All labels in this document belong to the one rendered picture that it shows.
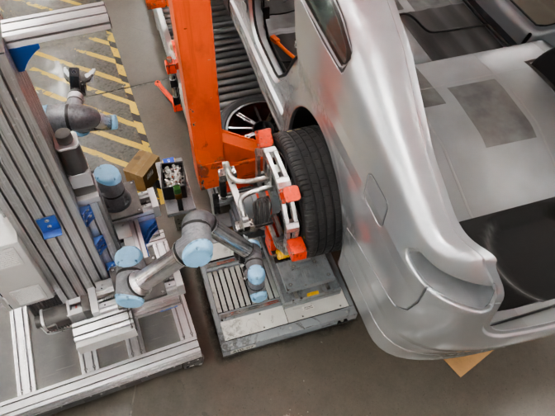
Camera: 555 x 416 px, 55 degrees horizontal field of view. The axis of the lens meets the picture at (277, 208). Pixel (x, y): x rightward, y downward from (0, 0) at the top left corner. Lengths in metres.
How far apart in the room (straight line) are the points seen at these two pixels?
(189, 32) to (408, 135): 1.10
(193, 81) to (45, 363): 1.69
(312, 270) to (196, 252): 1.33
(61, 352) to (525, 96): 2.89
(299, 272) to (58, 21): 1.99
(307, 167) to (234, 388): 1.37
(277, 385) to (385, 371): 0.63
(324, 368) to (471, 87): 1.80
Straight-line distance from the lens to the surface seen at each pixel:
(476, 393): 3.38
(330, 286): 3.26
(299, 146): 2.53
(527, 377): 3.53
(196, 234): 2.05
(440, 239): 1.74
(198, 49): 2.54
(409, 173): 1.82
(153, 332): 3.13
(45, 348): 3.25
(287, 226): 2.49
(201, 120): 2.81
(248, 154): 3.11
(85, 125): 2.43
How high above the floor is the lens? 3.01
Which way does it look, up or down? 53 degrees down
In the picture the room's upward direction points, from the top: 2 degrees clockwise
